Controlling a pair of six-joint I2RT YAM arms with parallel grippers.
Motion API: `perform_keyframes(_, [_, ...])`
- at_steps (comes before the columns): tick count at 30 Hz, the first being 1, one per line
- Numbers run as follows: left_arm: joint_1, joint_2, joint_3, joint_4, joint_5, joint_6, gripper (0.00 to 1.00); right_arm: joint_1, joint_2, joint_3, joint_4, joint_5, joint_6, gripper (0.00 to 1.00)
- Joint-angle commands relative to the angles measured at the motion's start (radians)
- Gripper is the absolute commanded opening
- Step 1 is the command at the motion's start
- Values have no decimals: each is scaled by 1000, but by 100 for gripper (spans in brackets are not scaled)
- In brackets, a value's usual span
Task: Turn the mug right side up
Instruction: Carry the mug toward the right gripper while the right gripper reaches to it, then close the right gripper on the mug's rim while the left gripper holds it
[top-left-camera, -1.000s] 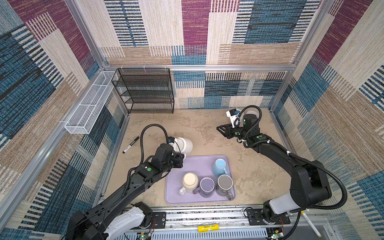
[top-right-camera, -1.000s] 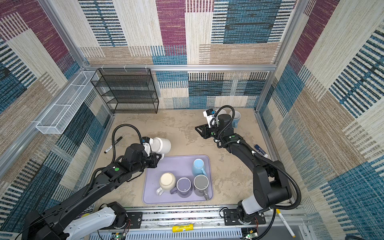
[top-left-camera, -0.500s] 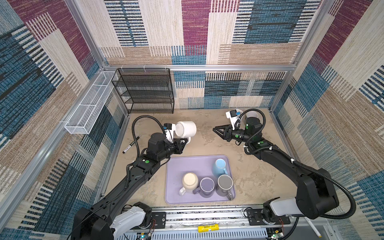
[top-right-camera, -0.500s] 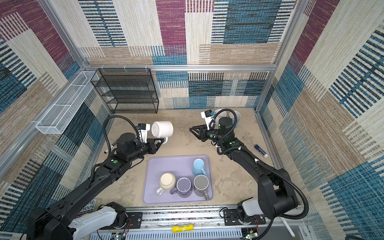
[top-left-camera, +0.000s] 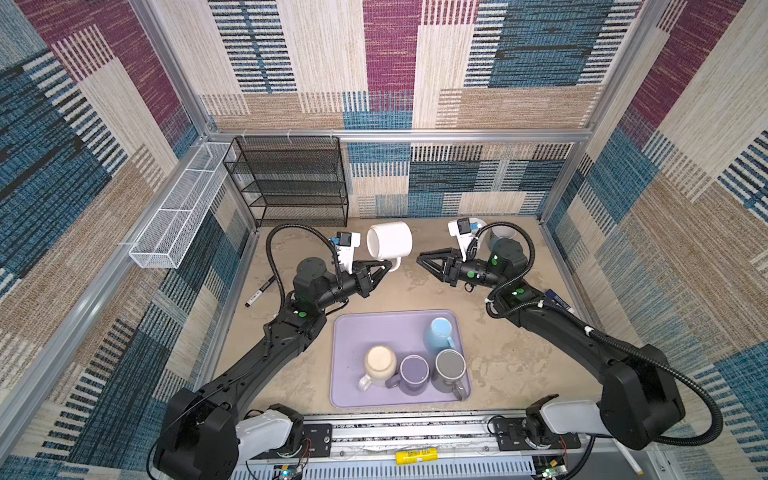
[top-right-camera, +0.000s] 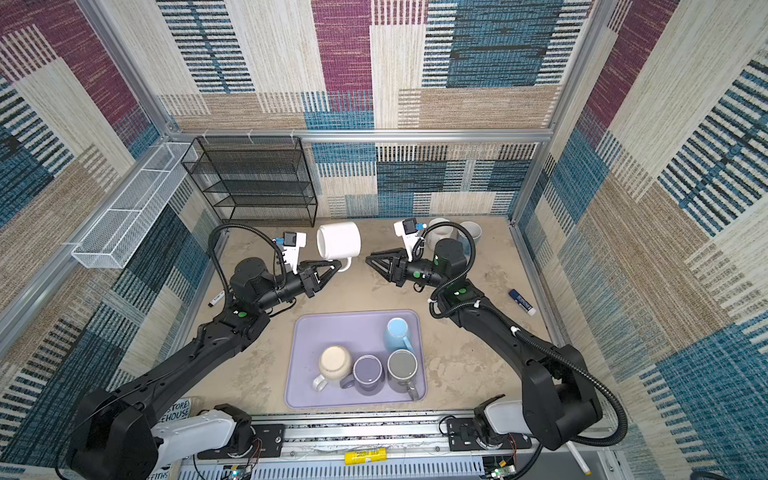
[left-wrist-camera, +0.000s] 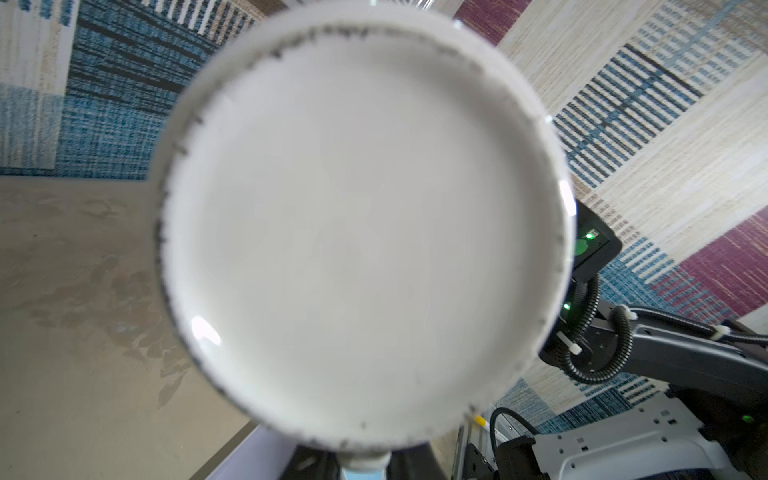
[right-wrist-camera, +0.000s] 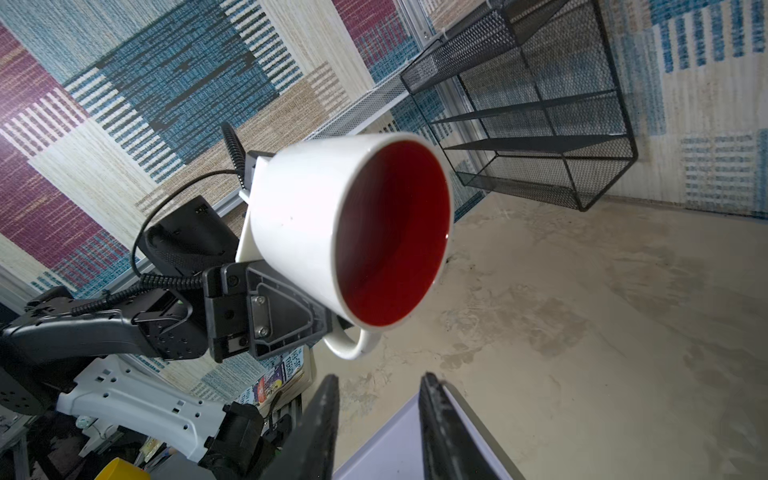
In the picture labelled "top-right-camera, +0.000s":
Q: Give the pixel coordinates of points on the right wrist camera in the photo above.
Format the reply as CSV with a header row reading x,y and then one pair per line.
x,y
408,230

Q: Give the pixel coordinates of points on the light blue mug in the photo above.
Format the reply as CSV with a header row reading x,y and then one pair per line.
x,y
396,335

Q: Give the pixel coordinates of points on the white slotted cable duct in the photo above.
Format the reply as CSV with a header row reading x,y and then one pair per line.
x,y
440,467

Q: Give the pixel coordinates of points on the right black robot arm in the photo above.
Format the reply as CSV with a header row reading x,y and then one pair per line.
x,y
561,400

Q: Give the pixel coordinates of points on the lavender plastic tray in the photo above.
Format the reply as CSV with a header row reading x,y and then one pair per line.
x,y
360,333

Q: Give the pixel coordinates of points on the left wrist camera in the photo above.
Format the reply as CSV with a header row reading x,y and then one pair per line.
x,y
290,244

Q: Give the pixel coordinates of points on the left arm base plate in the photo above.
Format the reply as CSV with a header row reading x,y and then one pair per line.
x,y
266,441

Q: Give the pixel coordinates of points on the cream mug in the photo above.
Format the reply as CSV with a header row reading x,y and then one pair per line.
x,y
334,364

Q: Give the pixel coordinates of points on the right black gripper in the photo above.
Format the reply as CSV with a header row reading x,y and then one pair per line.
x,y
397,265

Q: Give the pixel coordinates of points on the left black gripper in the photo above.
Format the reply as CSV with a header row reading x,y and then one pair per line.
x,y
306,278

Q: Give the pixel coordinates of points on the white round mug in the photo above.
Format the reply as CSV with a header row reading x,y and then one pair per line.
x,y
339,241

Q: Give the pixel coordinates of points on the yellow cylinder tube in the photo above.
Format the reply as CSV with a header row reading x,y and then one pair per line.
x,y
364,457

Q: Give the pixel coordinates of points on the black marker pen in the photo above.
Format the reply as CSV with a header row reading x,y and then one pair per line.
x,y
216,299

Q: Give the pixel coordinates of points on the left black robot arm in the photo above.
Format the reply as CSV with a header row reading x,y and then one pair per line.
x,y
117,435

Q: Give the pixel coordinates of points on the white wire mesh basket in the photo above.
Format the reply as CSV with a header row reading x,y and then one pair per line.
x,y
114,238

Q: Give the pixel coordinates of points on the teal blue square mug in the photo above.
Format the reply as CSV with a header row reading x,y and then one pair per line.
x,y
475,231

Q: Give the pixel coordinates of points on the blue white glue stick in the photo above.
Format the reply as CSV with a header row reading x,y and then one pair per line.
x,y
522,302

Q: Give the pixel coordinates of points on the black wire shelf rack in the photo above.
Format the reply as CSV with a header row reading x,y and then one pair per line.
x,y
260,181

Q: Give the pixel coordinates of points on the white yellow pen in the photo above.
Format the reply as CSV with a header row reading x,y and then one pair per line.
x,y
582,464

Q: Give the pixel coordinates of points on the purple mug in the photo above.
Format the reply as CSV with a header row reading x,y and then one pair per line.
x,y
367,376

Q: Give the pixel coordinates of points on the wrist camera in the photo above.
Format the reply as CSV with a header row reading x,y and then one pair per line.
x,y
408,230
290,244

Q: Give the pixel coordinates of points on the white tall mug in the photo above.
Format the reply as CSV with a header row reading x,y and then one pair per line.
x,y
438,234

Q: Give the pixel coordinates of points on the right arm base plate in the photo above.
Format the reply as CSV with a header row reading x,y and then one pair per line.
x,y
463,436

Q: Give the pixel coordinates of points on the aluminium rail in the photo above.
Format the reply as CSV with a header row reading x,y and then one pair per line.
x,y
325,436

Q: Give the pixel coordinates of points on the grey mug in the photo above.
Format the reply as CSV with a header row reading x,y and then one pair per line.
x,y
402,367

